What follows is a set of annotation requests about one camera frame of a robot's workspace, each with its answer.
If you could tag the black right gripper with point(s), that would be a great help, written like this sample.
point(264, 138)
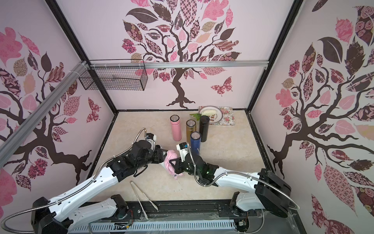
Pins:
point(179, 166)

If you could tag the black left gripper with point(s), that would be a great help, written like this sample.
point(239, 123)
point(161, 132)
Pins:
point(159, 154)

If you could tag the pink towel cloth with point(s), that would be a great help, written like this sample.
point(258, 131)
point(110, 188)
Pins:
point(171, 155)

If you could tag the blue thermos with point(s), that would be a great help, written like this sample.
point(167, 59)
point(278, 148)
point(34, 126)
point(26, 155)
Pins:
point(195, 140)

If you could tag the gold thermos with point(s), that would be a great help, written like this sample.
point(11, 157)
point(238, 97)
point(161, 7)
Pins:
point(190, 128)

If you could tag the pink thermos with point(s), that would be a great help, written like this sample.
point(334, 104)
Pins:
point(176, 127)

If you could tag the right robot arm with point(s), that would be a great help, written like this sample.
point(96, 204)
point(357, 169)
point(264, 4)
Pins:
point(263, 190)

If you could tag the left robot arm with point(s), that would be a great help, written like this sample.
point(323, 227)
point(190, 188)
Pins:
point(64, 213)

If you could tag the metal tongs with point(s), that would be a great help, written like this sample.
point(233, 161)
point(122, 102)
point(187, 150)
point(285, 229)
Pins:
point(135, 188)

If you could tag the toy napa cabbage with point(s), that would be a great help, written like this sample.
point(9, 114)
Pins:
point(209, 112)

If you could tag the white round plate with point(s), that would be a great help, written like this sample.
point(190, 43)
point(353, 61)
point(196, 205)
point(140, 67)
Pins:
point(216, 118)

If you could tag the floral rectangular tray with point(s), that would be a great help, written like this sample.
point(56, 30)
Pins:
point(228, 116)

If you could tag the horizontal aluminium back bar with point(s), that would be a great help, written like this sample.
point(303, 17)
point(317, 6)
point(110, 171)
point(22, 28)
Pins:
point(199, 64)

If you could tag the diagonal aluminium left bar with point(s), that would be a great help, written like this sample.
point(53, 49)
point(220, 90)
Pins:
point(16, 139)

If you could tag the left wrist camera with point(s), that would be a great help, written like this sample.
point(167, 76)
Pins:
point(151, 138)

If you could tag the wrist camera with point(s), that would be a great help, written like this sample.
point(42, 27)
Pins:
point(184, 151)
point(151, 138)

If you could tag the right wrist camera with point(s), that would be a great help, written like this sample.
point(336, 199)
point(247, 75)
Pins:
point(184, 151)

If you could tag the black wire basket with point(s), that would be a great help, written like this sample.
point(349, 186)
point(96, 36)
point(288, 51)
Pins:
point(115, 74)

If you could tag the white slotted cable duct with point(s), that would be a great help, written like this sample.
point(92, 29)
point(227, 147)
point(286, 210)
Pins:
point(156, 226)

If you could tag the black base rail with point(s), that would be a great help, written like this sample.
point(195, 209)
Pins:
point(253, 221)

